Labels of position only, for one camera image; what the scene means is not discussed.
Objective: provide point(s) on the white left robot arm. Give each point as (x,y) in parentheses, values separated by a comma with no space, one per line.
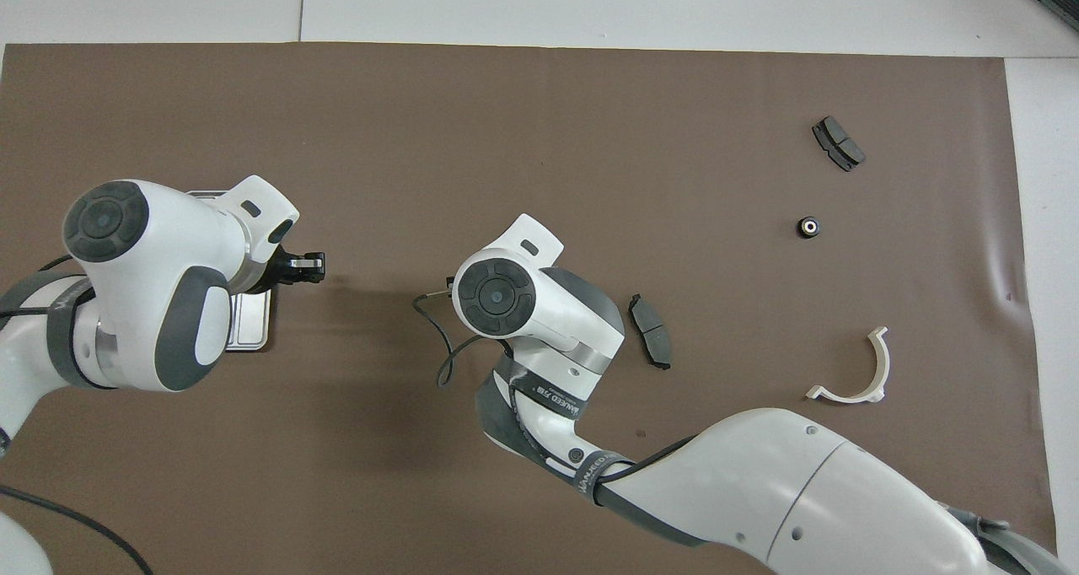
(143,305)

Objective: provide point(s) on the silver metal tray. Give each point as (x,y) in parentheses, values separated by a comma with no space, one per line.
(251,326)

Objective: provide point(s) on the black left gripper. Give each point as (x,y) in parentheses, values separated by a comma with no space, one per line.
(282,271)

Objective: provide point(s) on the white curved plastic bracket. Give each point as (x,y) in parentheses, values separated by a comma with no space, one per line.
(881,364)

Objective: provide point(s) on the large black bearing gear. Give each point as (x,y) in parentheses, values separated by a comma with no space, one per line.
(808,227)

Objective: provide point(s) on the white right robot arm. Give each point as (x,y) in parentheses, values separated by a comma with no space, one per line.
(759,491)

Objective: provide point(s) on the grey brake pad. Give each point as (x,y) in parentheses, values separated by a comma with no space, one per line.
(839,142)
(653,332)

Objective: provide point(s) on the brown table mat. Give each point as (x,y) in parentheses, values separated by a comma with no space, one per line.
(539,137)

